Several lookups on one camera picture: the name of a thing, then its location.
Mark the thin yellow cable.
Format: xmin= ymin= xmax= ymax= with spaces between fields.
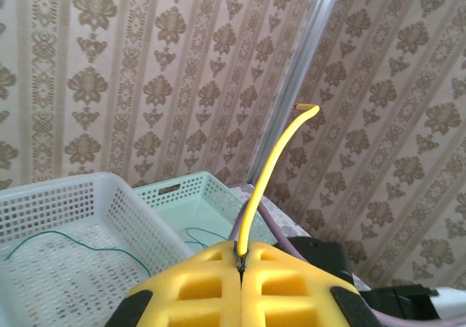
xmin=237 ymin=103 xmax=321 ymax=259

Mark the thin green cable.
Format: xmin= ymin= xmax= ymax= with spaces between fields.
xmin=4 ymin=230 xmax=152 ymax=279

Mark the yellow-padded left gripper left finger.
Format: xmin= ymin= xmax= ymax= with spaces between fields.
xmin=105 ymin=241 xmax=243 ymax=327

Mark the thin blue cable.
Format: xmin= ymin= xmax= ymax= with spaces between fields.
xmin=181 ymin=227 xmax=229 ymax=251

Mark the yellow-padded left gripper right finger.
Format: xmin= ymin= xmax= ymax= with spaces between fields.
xmin=240 ymin=241 xmax=383 ymax=327

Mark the mint green plastic basket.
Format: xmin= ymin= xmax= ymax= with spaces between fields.
xmin=133 ymin=170 xmax=281 ymax=259

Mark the white plastic mesh basket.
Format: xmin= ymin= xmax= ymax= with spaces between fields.
xmin=0 ymin=171 xmax=205 ymax=327

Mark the aluminium frame post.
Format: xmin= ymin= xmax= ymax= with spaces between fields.
xmin=247 ymin=0 xmax=345 ymax=188

